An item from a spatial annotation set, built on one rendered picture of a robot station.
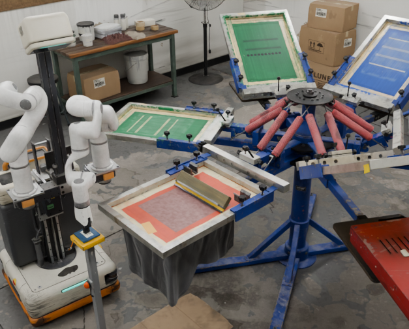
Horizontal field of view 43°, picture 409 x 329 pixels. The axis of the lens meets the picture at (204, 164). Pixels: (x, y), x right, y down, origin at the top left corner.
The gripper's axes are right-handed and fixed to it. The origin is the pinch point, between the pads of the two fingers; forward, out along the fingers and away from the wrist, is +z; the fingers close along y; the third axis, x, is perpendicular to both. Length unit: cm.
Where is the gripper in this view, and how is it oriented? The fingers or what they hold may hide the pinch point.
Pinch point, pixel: (86, 229)
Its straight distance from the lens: 273.7
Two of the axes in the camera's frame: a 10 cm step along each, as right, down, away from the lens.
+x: 7.5, -3.3, 5.8
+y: 6.7, 3.5, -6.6
